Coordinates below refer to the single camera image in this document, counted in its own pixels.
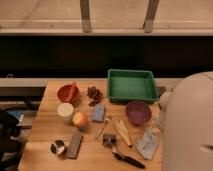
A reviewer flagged purple bowl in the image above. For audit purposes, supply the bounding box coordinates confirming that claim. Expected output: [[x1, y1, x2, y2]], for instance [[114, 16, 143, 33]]
[[126, 101, 152, 125]]

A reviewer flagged metal measuring cup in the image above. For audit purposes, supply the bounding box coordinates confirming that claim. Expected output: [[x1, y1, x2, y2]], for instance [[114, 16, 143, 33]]
[[50, 140, 66, 156]]

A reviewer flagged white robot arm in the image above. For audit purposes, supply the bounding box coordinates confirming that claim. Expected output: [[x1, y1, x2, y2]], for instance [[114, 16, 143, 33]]
[[162, 71, 213, 171]]

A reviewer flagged grey sharpening block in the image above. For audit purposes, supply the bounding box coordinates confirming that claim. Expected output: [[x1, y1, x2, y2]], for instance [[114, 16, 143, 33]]
[[66, 132, 83, 159]]

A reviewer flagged orange bowl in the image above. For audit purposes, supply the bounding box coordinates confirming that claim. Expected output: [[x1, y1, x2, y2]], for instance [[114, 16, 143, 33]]
[[57, 85, 80, 103]]

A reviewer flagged small wooden spoon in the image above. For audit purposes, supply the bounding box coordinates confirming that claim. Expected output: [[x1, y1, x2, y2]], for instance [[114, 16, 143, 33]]
[[94, 117, 111, 139]]

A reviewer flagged light blue towel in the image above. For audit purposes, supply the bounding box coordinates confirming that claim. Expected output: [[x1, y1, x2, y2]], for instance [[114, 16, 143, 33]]
[[136, 129, 158, 160]]

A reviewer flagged white cylindrical cup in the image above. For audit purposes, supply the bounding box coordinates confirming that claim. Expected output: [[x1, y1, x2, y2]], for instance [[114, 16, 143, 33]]
[[57, 103, 74, 122]]

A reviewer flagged dark grape bunch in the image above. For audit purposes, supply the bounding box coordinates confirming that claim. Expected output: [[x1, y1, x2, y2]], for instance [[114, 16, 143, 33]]
[[87, 86, 103, 106]]

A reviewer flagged red yellow apple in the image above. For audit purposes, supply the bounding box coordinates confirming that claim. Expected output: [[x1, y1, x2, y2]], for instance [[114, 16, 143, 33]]
[[72, 112, 88, 129]]

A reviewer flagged red pepper in bowl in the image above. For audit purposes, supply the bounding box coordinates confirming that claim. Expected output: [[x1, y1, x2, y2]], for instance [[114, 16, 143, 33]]
[[68, 81, 76, 101]]

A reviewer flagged green plastic tray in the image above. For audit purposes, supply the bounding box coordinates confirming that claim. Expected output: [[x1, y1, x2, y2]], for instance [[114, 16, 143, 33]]
[[107, 69, 159, 103]]

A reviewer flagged black chair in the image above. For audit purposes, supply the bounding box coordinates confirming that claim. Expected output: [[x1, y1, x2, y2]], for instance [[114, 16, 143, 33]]
[[0, 109, 23, 171]]

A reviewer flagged blue sponge block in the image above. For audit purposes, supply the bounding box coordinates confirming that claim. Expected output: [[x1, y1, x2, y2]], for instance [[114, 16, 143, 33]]
[[92, 104, 105, 122]]

